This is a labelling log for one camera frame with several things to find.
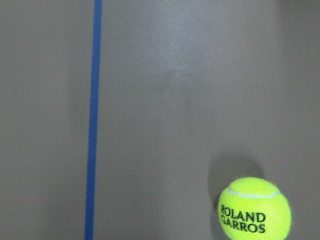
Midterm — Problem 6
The brown paper table cover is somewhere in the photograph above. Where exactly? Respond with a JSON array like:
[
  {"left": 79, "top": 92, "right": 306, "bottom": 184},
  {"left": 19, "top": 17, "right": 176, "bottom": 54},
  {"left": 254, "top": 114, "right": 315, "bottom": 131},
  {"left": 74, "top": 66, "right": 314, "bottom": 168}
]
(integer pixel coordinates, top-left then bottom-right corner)
[{"left": 0, "top": 0, "right": 320, "bottom": 240}]

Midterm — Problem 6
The yellow tennis ball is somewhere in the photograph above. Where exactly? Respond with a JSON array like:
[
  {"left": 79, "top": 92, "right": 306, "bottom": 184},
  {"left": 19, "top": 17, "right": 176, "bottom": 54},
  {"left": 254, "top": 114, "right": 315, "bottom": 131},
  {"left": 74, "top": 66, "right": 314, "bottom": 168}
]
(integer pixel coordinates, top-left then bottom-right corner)
[{"left": 217, "top": 177, "right": 292, "bottom": 240}]

